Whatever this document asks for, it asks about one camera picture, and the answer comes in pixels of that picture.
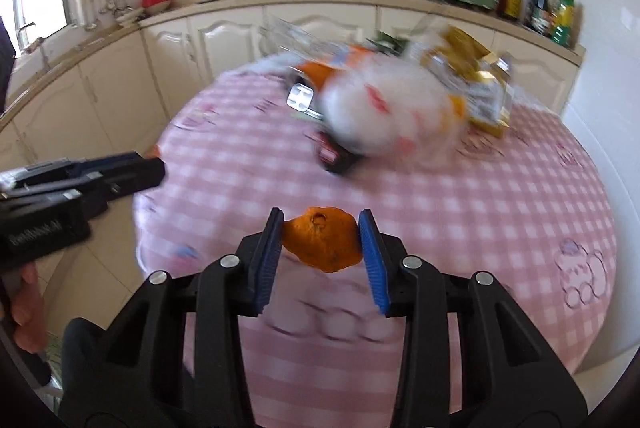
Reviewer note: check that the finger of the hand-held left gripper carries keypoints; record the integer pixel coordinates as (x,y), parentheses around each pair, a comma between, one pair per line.
(142,175)
(116,161)

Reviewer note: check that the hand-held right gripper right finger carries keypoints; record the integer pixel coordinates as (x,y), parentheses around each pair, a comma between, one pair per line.
(372,260)

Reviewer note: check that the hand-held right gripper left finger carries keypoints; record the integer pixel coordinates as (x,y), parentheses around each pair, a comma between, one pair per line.
(265,260)

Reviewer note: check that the orange peel piece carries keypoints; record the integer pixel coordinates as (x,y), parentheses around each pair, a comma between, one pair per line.
(320,243)

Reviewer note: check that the person's left hand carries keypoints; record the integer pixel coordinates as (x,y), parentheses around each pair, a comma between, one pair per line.
(27,308)

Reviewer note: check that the small orange peel scrap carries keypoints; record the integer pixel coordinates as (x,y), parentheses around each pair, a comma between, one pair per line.
(156,151)

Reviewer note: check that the cream kitchen base cabinets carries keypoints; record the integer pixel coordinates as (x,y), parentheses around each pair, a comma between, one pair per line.
(115,82)

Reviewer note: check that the pink checked tablecloth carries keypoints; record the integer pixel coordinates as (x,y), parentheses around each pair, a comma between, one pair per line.
(450,218)

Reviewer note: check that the black red snack packet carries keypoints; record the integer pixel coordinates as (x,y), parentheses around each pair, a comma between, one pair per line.
(337,157)

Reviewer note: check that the white orange plastic bag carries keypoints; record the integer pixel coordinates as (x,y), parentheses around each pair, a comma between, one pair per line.
(380,107)

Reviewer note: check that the metal faucet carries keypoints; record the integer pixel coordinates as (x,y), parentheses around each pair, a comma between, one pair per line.
(26,35)

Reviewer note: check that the red bowl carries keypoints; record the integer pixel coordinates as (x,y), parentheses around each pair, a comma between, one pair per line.
(157,1)

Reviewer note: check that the silver black packet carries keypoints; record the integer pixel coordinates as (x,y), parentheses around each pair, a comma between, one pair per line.
(301,97)

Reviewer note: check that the clear plastic wrapper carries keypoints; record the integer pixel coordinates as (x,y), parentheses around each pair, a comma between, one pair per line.
(300,38)

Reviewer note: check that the dark green packet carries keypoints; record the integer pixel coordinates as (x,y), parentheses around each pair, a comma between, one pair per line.
(389,43)

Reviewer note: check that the gold snack packet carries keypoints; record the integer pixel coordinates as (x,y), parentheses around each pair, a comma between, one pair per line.
(475,67)

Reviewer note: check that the dark oil bottle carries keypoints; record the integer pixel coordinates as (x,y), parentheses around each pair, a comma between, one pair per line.
(541,5)

